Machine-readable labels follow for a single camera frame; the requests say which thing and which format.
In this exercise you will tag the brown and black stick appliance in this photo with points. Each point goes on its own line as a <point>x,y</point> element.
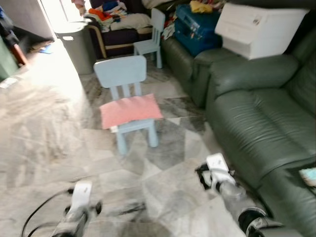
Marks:
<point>15,47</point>

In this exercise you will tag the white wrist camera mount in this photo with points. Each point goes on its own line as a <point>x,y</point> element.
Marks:
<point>81,193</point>
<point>217,165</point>

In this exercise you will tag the grey trash bin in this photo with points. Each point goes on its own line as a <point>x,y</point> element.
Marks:
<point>76,47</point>

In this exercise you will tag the pink pillow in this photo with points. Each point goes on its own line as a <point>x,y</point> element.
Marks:
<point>131,109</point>

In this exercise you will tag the light blue child chair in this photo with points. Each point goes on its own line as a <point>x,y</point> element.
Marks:
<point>153,42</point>
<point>121,74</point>

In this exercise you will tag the blue plastic crate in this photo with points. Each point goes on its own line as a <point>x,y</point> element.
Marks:
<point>195,32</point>

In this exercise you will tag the short green leather sofa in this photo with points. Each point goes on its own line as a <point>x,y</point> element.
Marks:
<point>190,66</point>

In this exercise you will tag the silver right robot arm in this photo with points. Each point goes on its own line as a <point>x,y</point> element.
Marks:
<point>242,202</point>

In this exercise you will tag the mint green fluffy pillow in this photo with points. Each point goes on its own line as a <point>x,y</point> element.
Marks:
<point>309,177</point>

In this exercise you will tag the pile of colourful clothes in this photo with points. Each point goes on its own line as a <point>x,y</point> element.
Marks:
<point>123,17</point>

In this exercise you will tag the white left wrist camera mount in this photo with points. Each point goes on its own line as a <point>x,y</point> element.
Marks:
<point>81,193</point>

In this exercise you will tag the small blue floor item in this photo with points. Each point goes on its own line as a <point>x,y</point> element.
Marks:
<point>45,49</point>

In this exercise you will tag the yellow cloth item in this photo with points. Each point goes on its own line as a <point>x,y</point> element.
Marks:
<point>201,7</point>

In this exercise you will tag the long green leather sofa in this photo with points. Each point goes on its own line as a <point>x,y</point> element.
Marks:
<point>261,118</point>

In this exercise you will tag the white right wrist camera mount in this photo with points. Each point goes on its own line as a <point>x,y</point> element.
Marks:
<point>217,165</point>

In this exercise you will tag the white lidded storage box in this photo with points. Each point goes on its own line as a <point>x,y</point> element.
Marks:
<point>256,29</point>

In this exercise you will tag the purple armchair with wooden arms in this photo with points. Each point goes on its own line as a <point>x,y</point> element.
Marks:
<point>121,39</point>

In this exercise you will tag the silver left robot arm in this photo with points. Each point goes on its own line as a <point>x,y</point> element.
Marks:
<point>71,222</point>

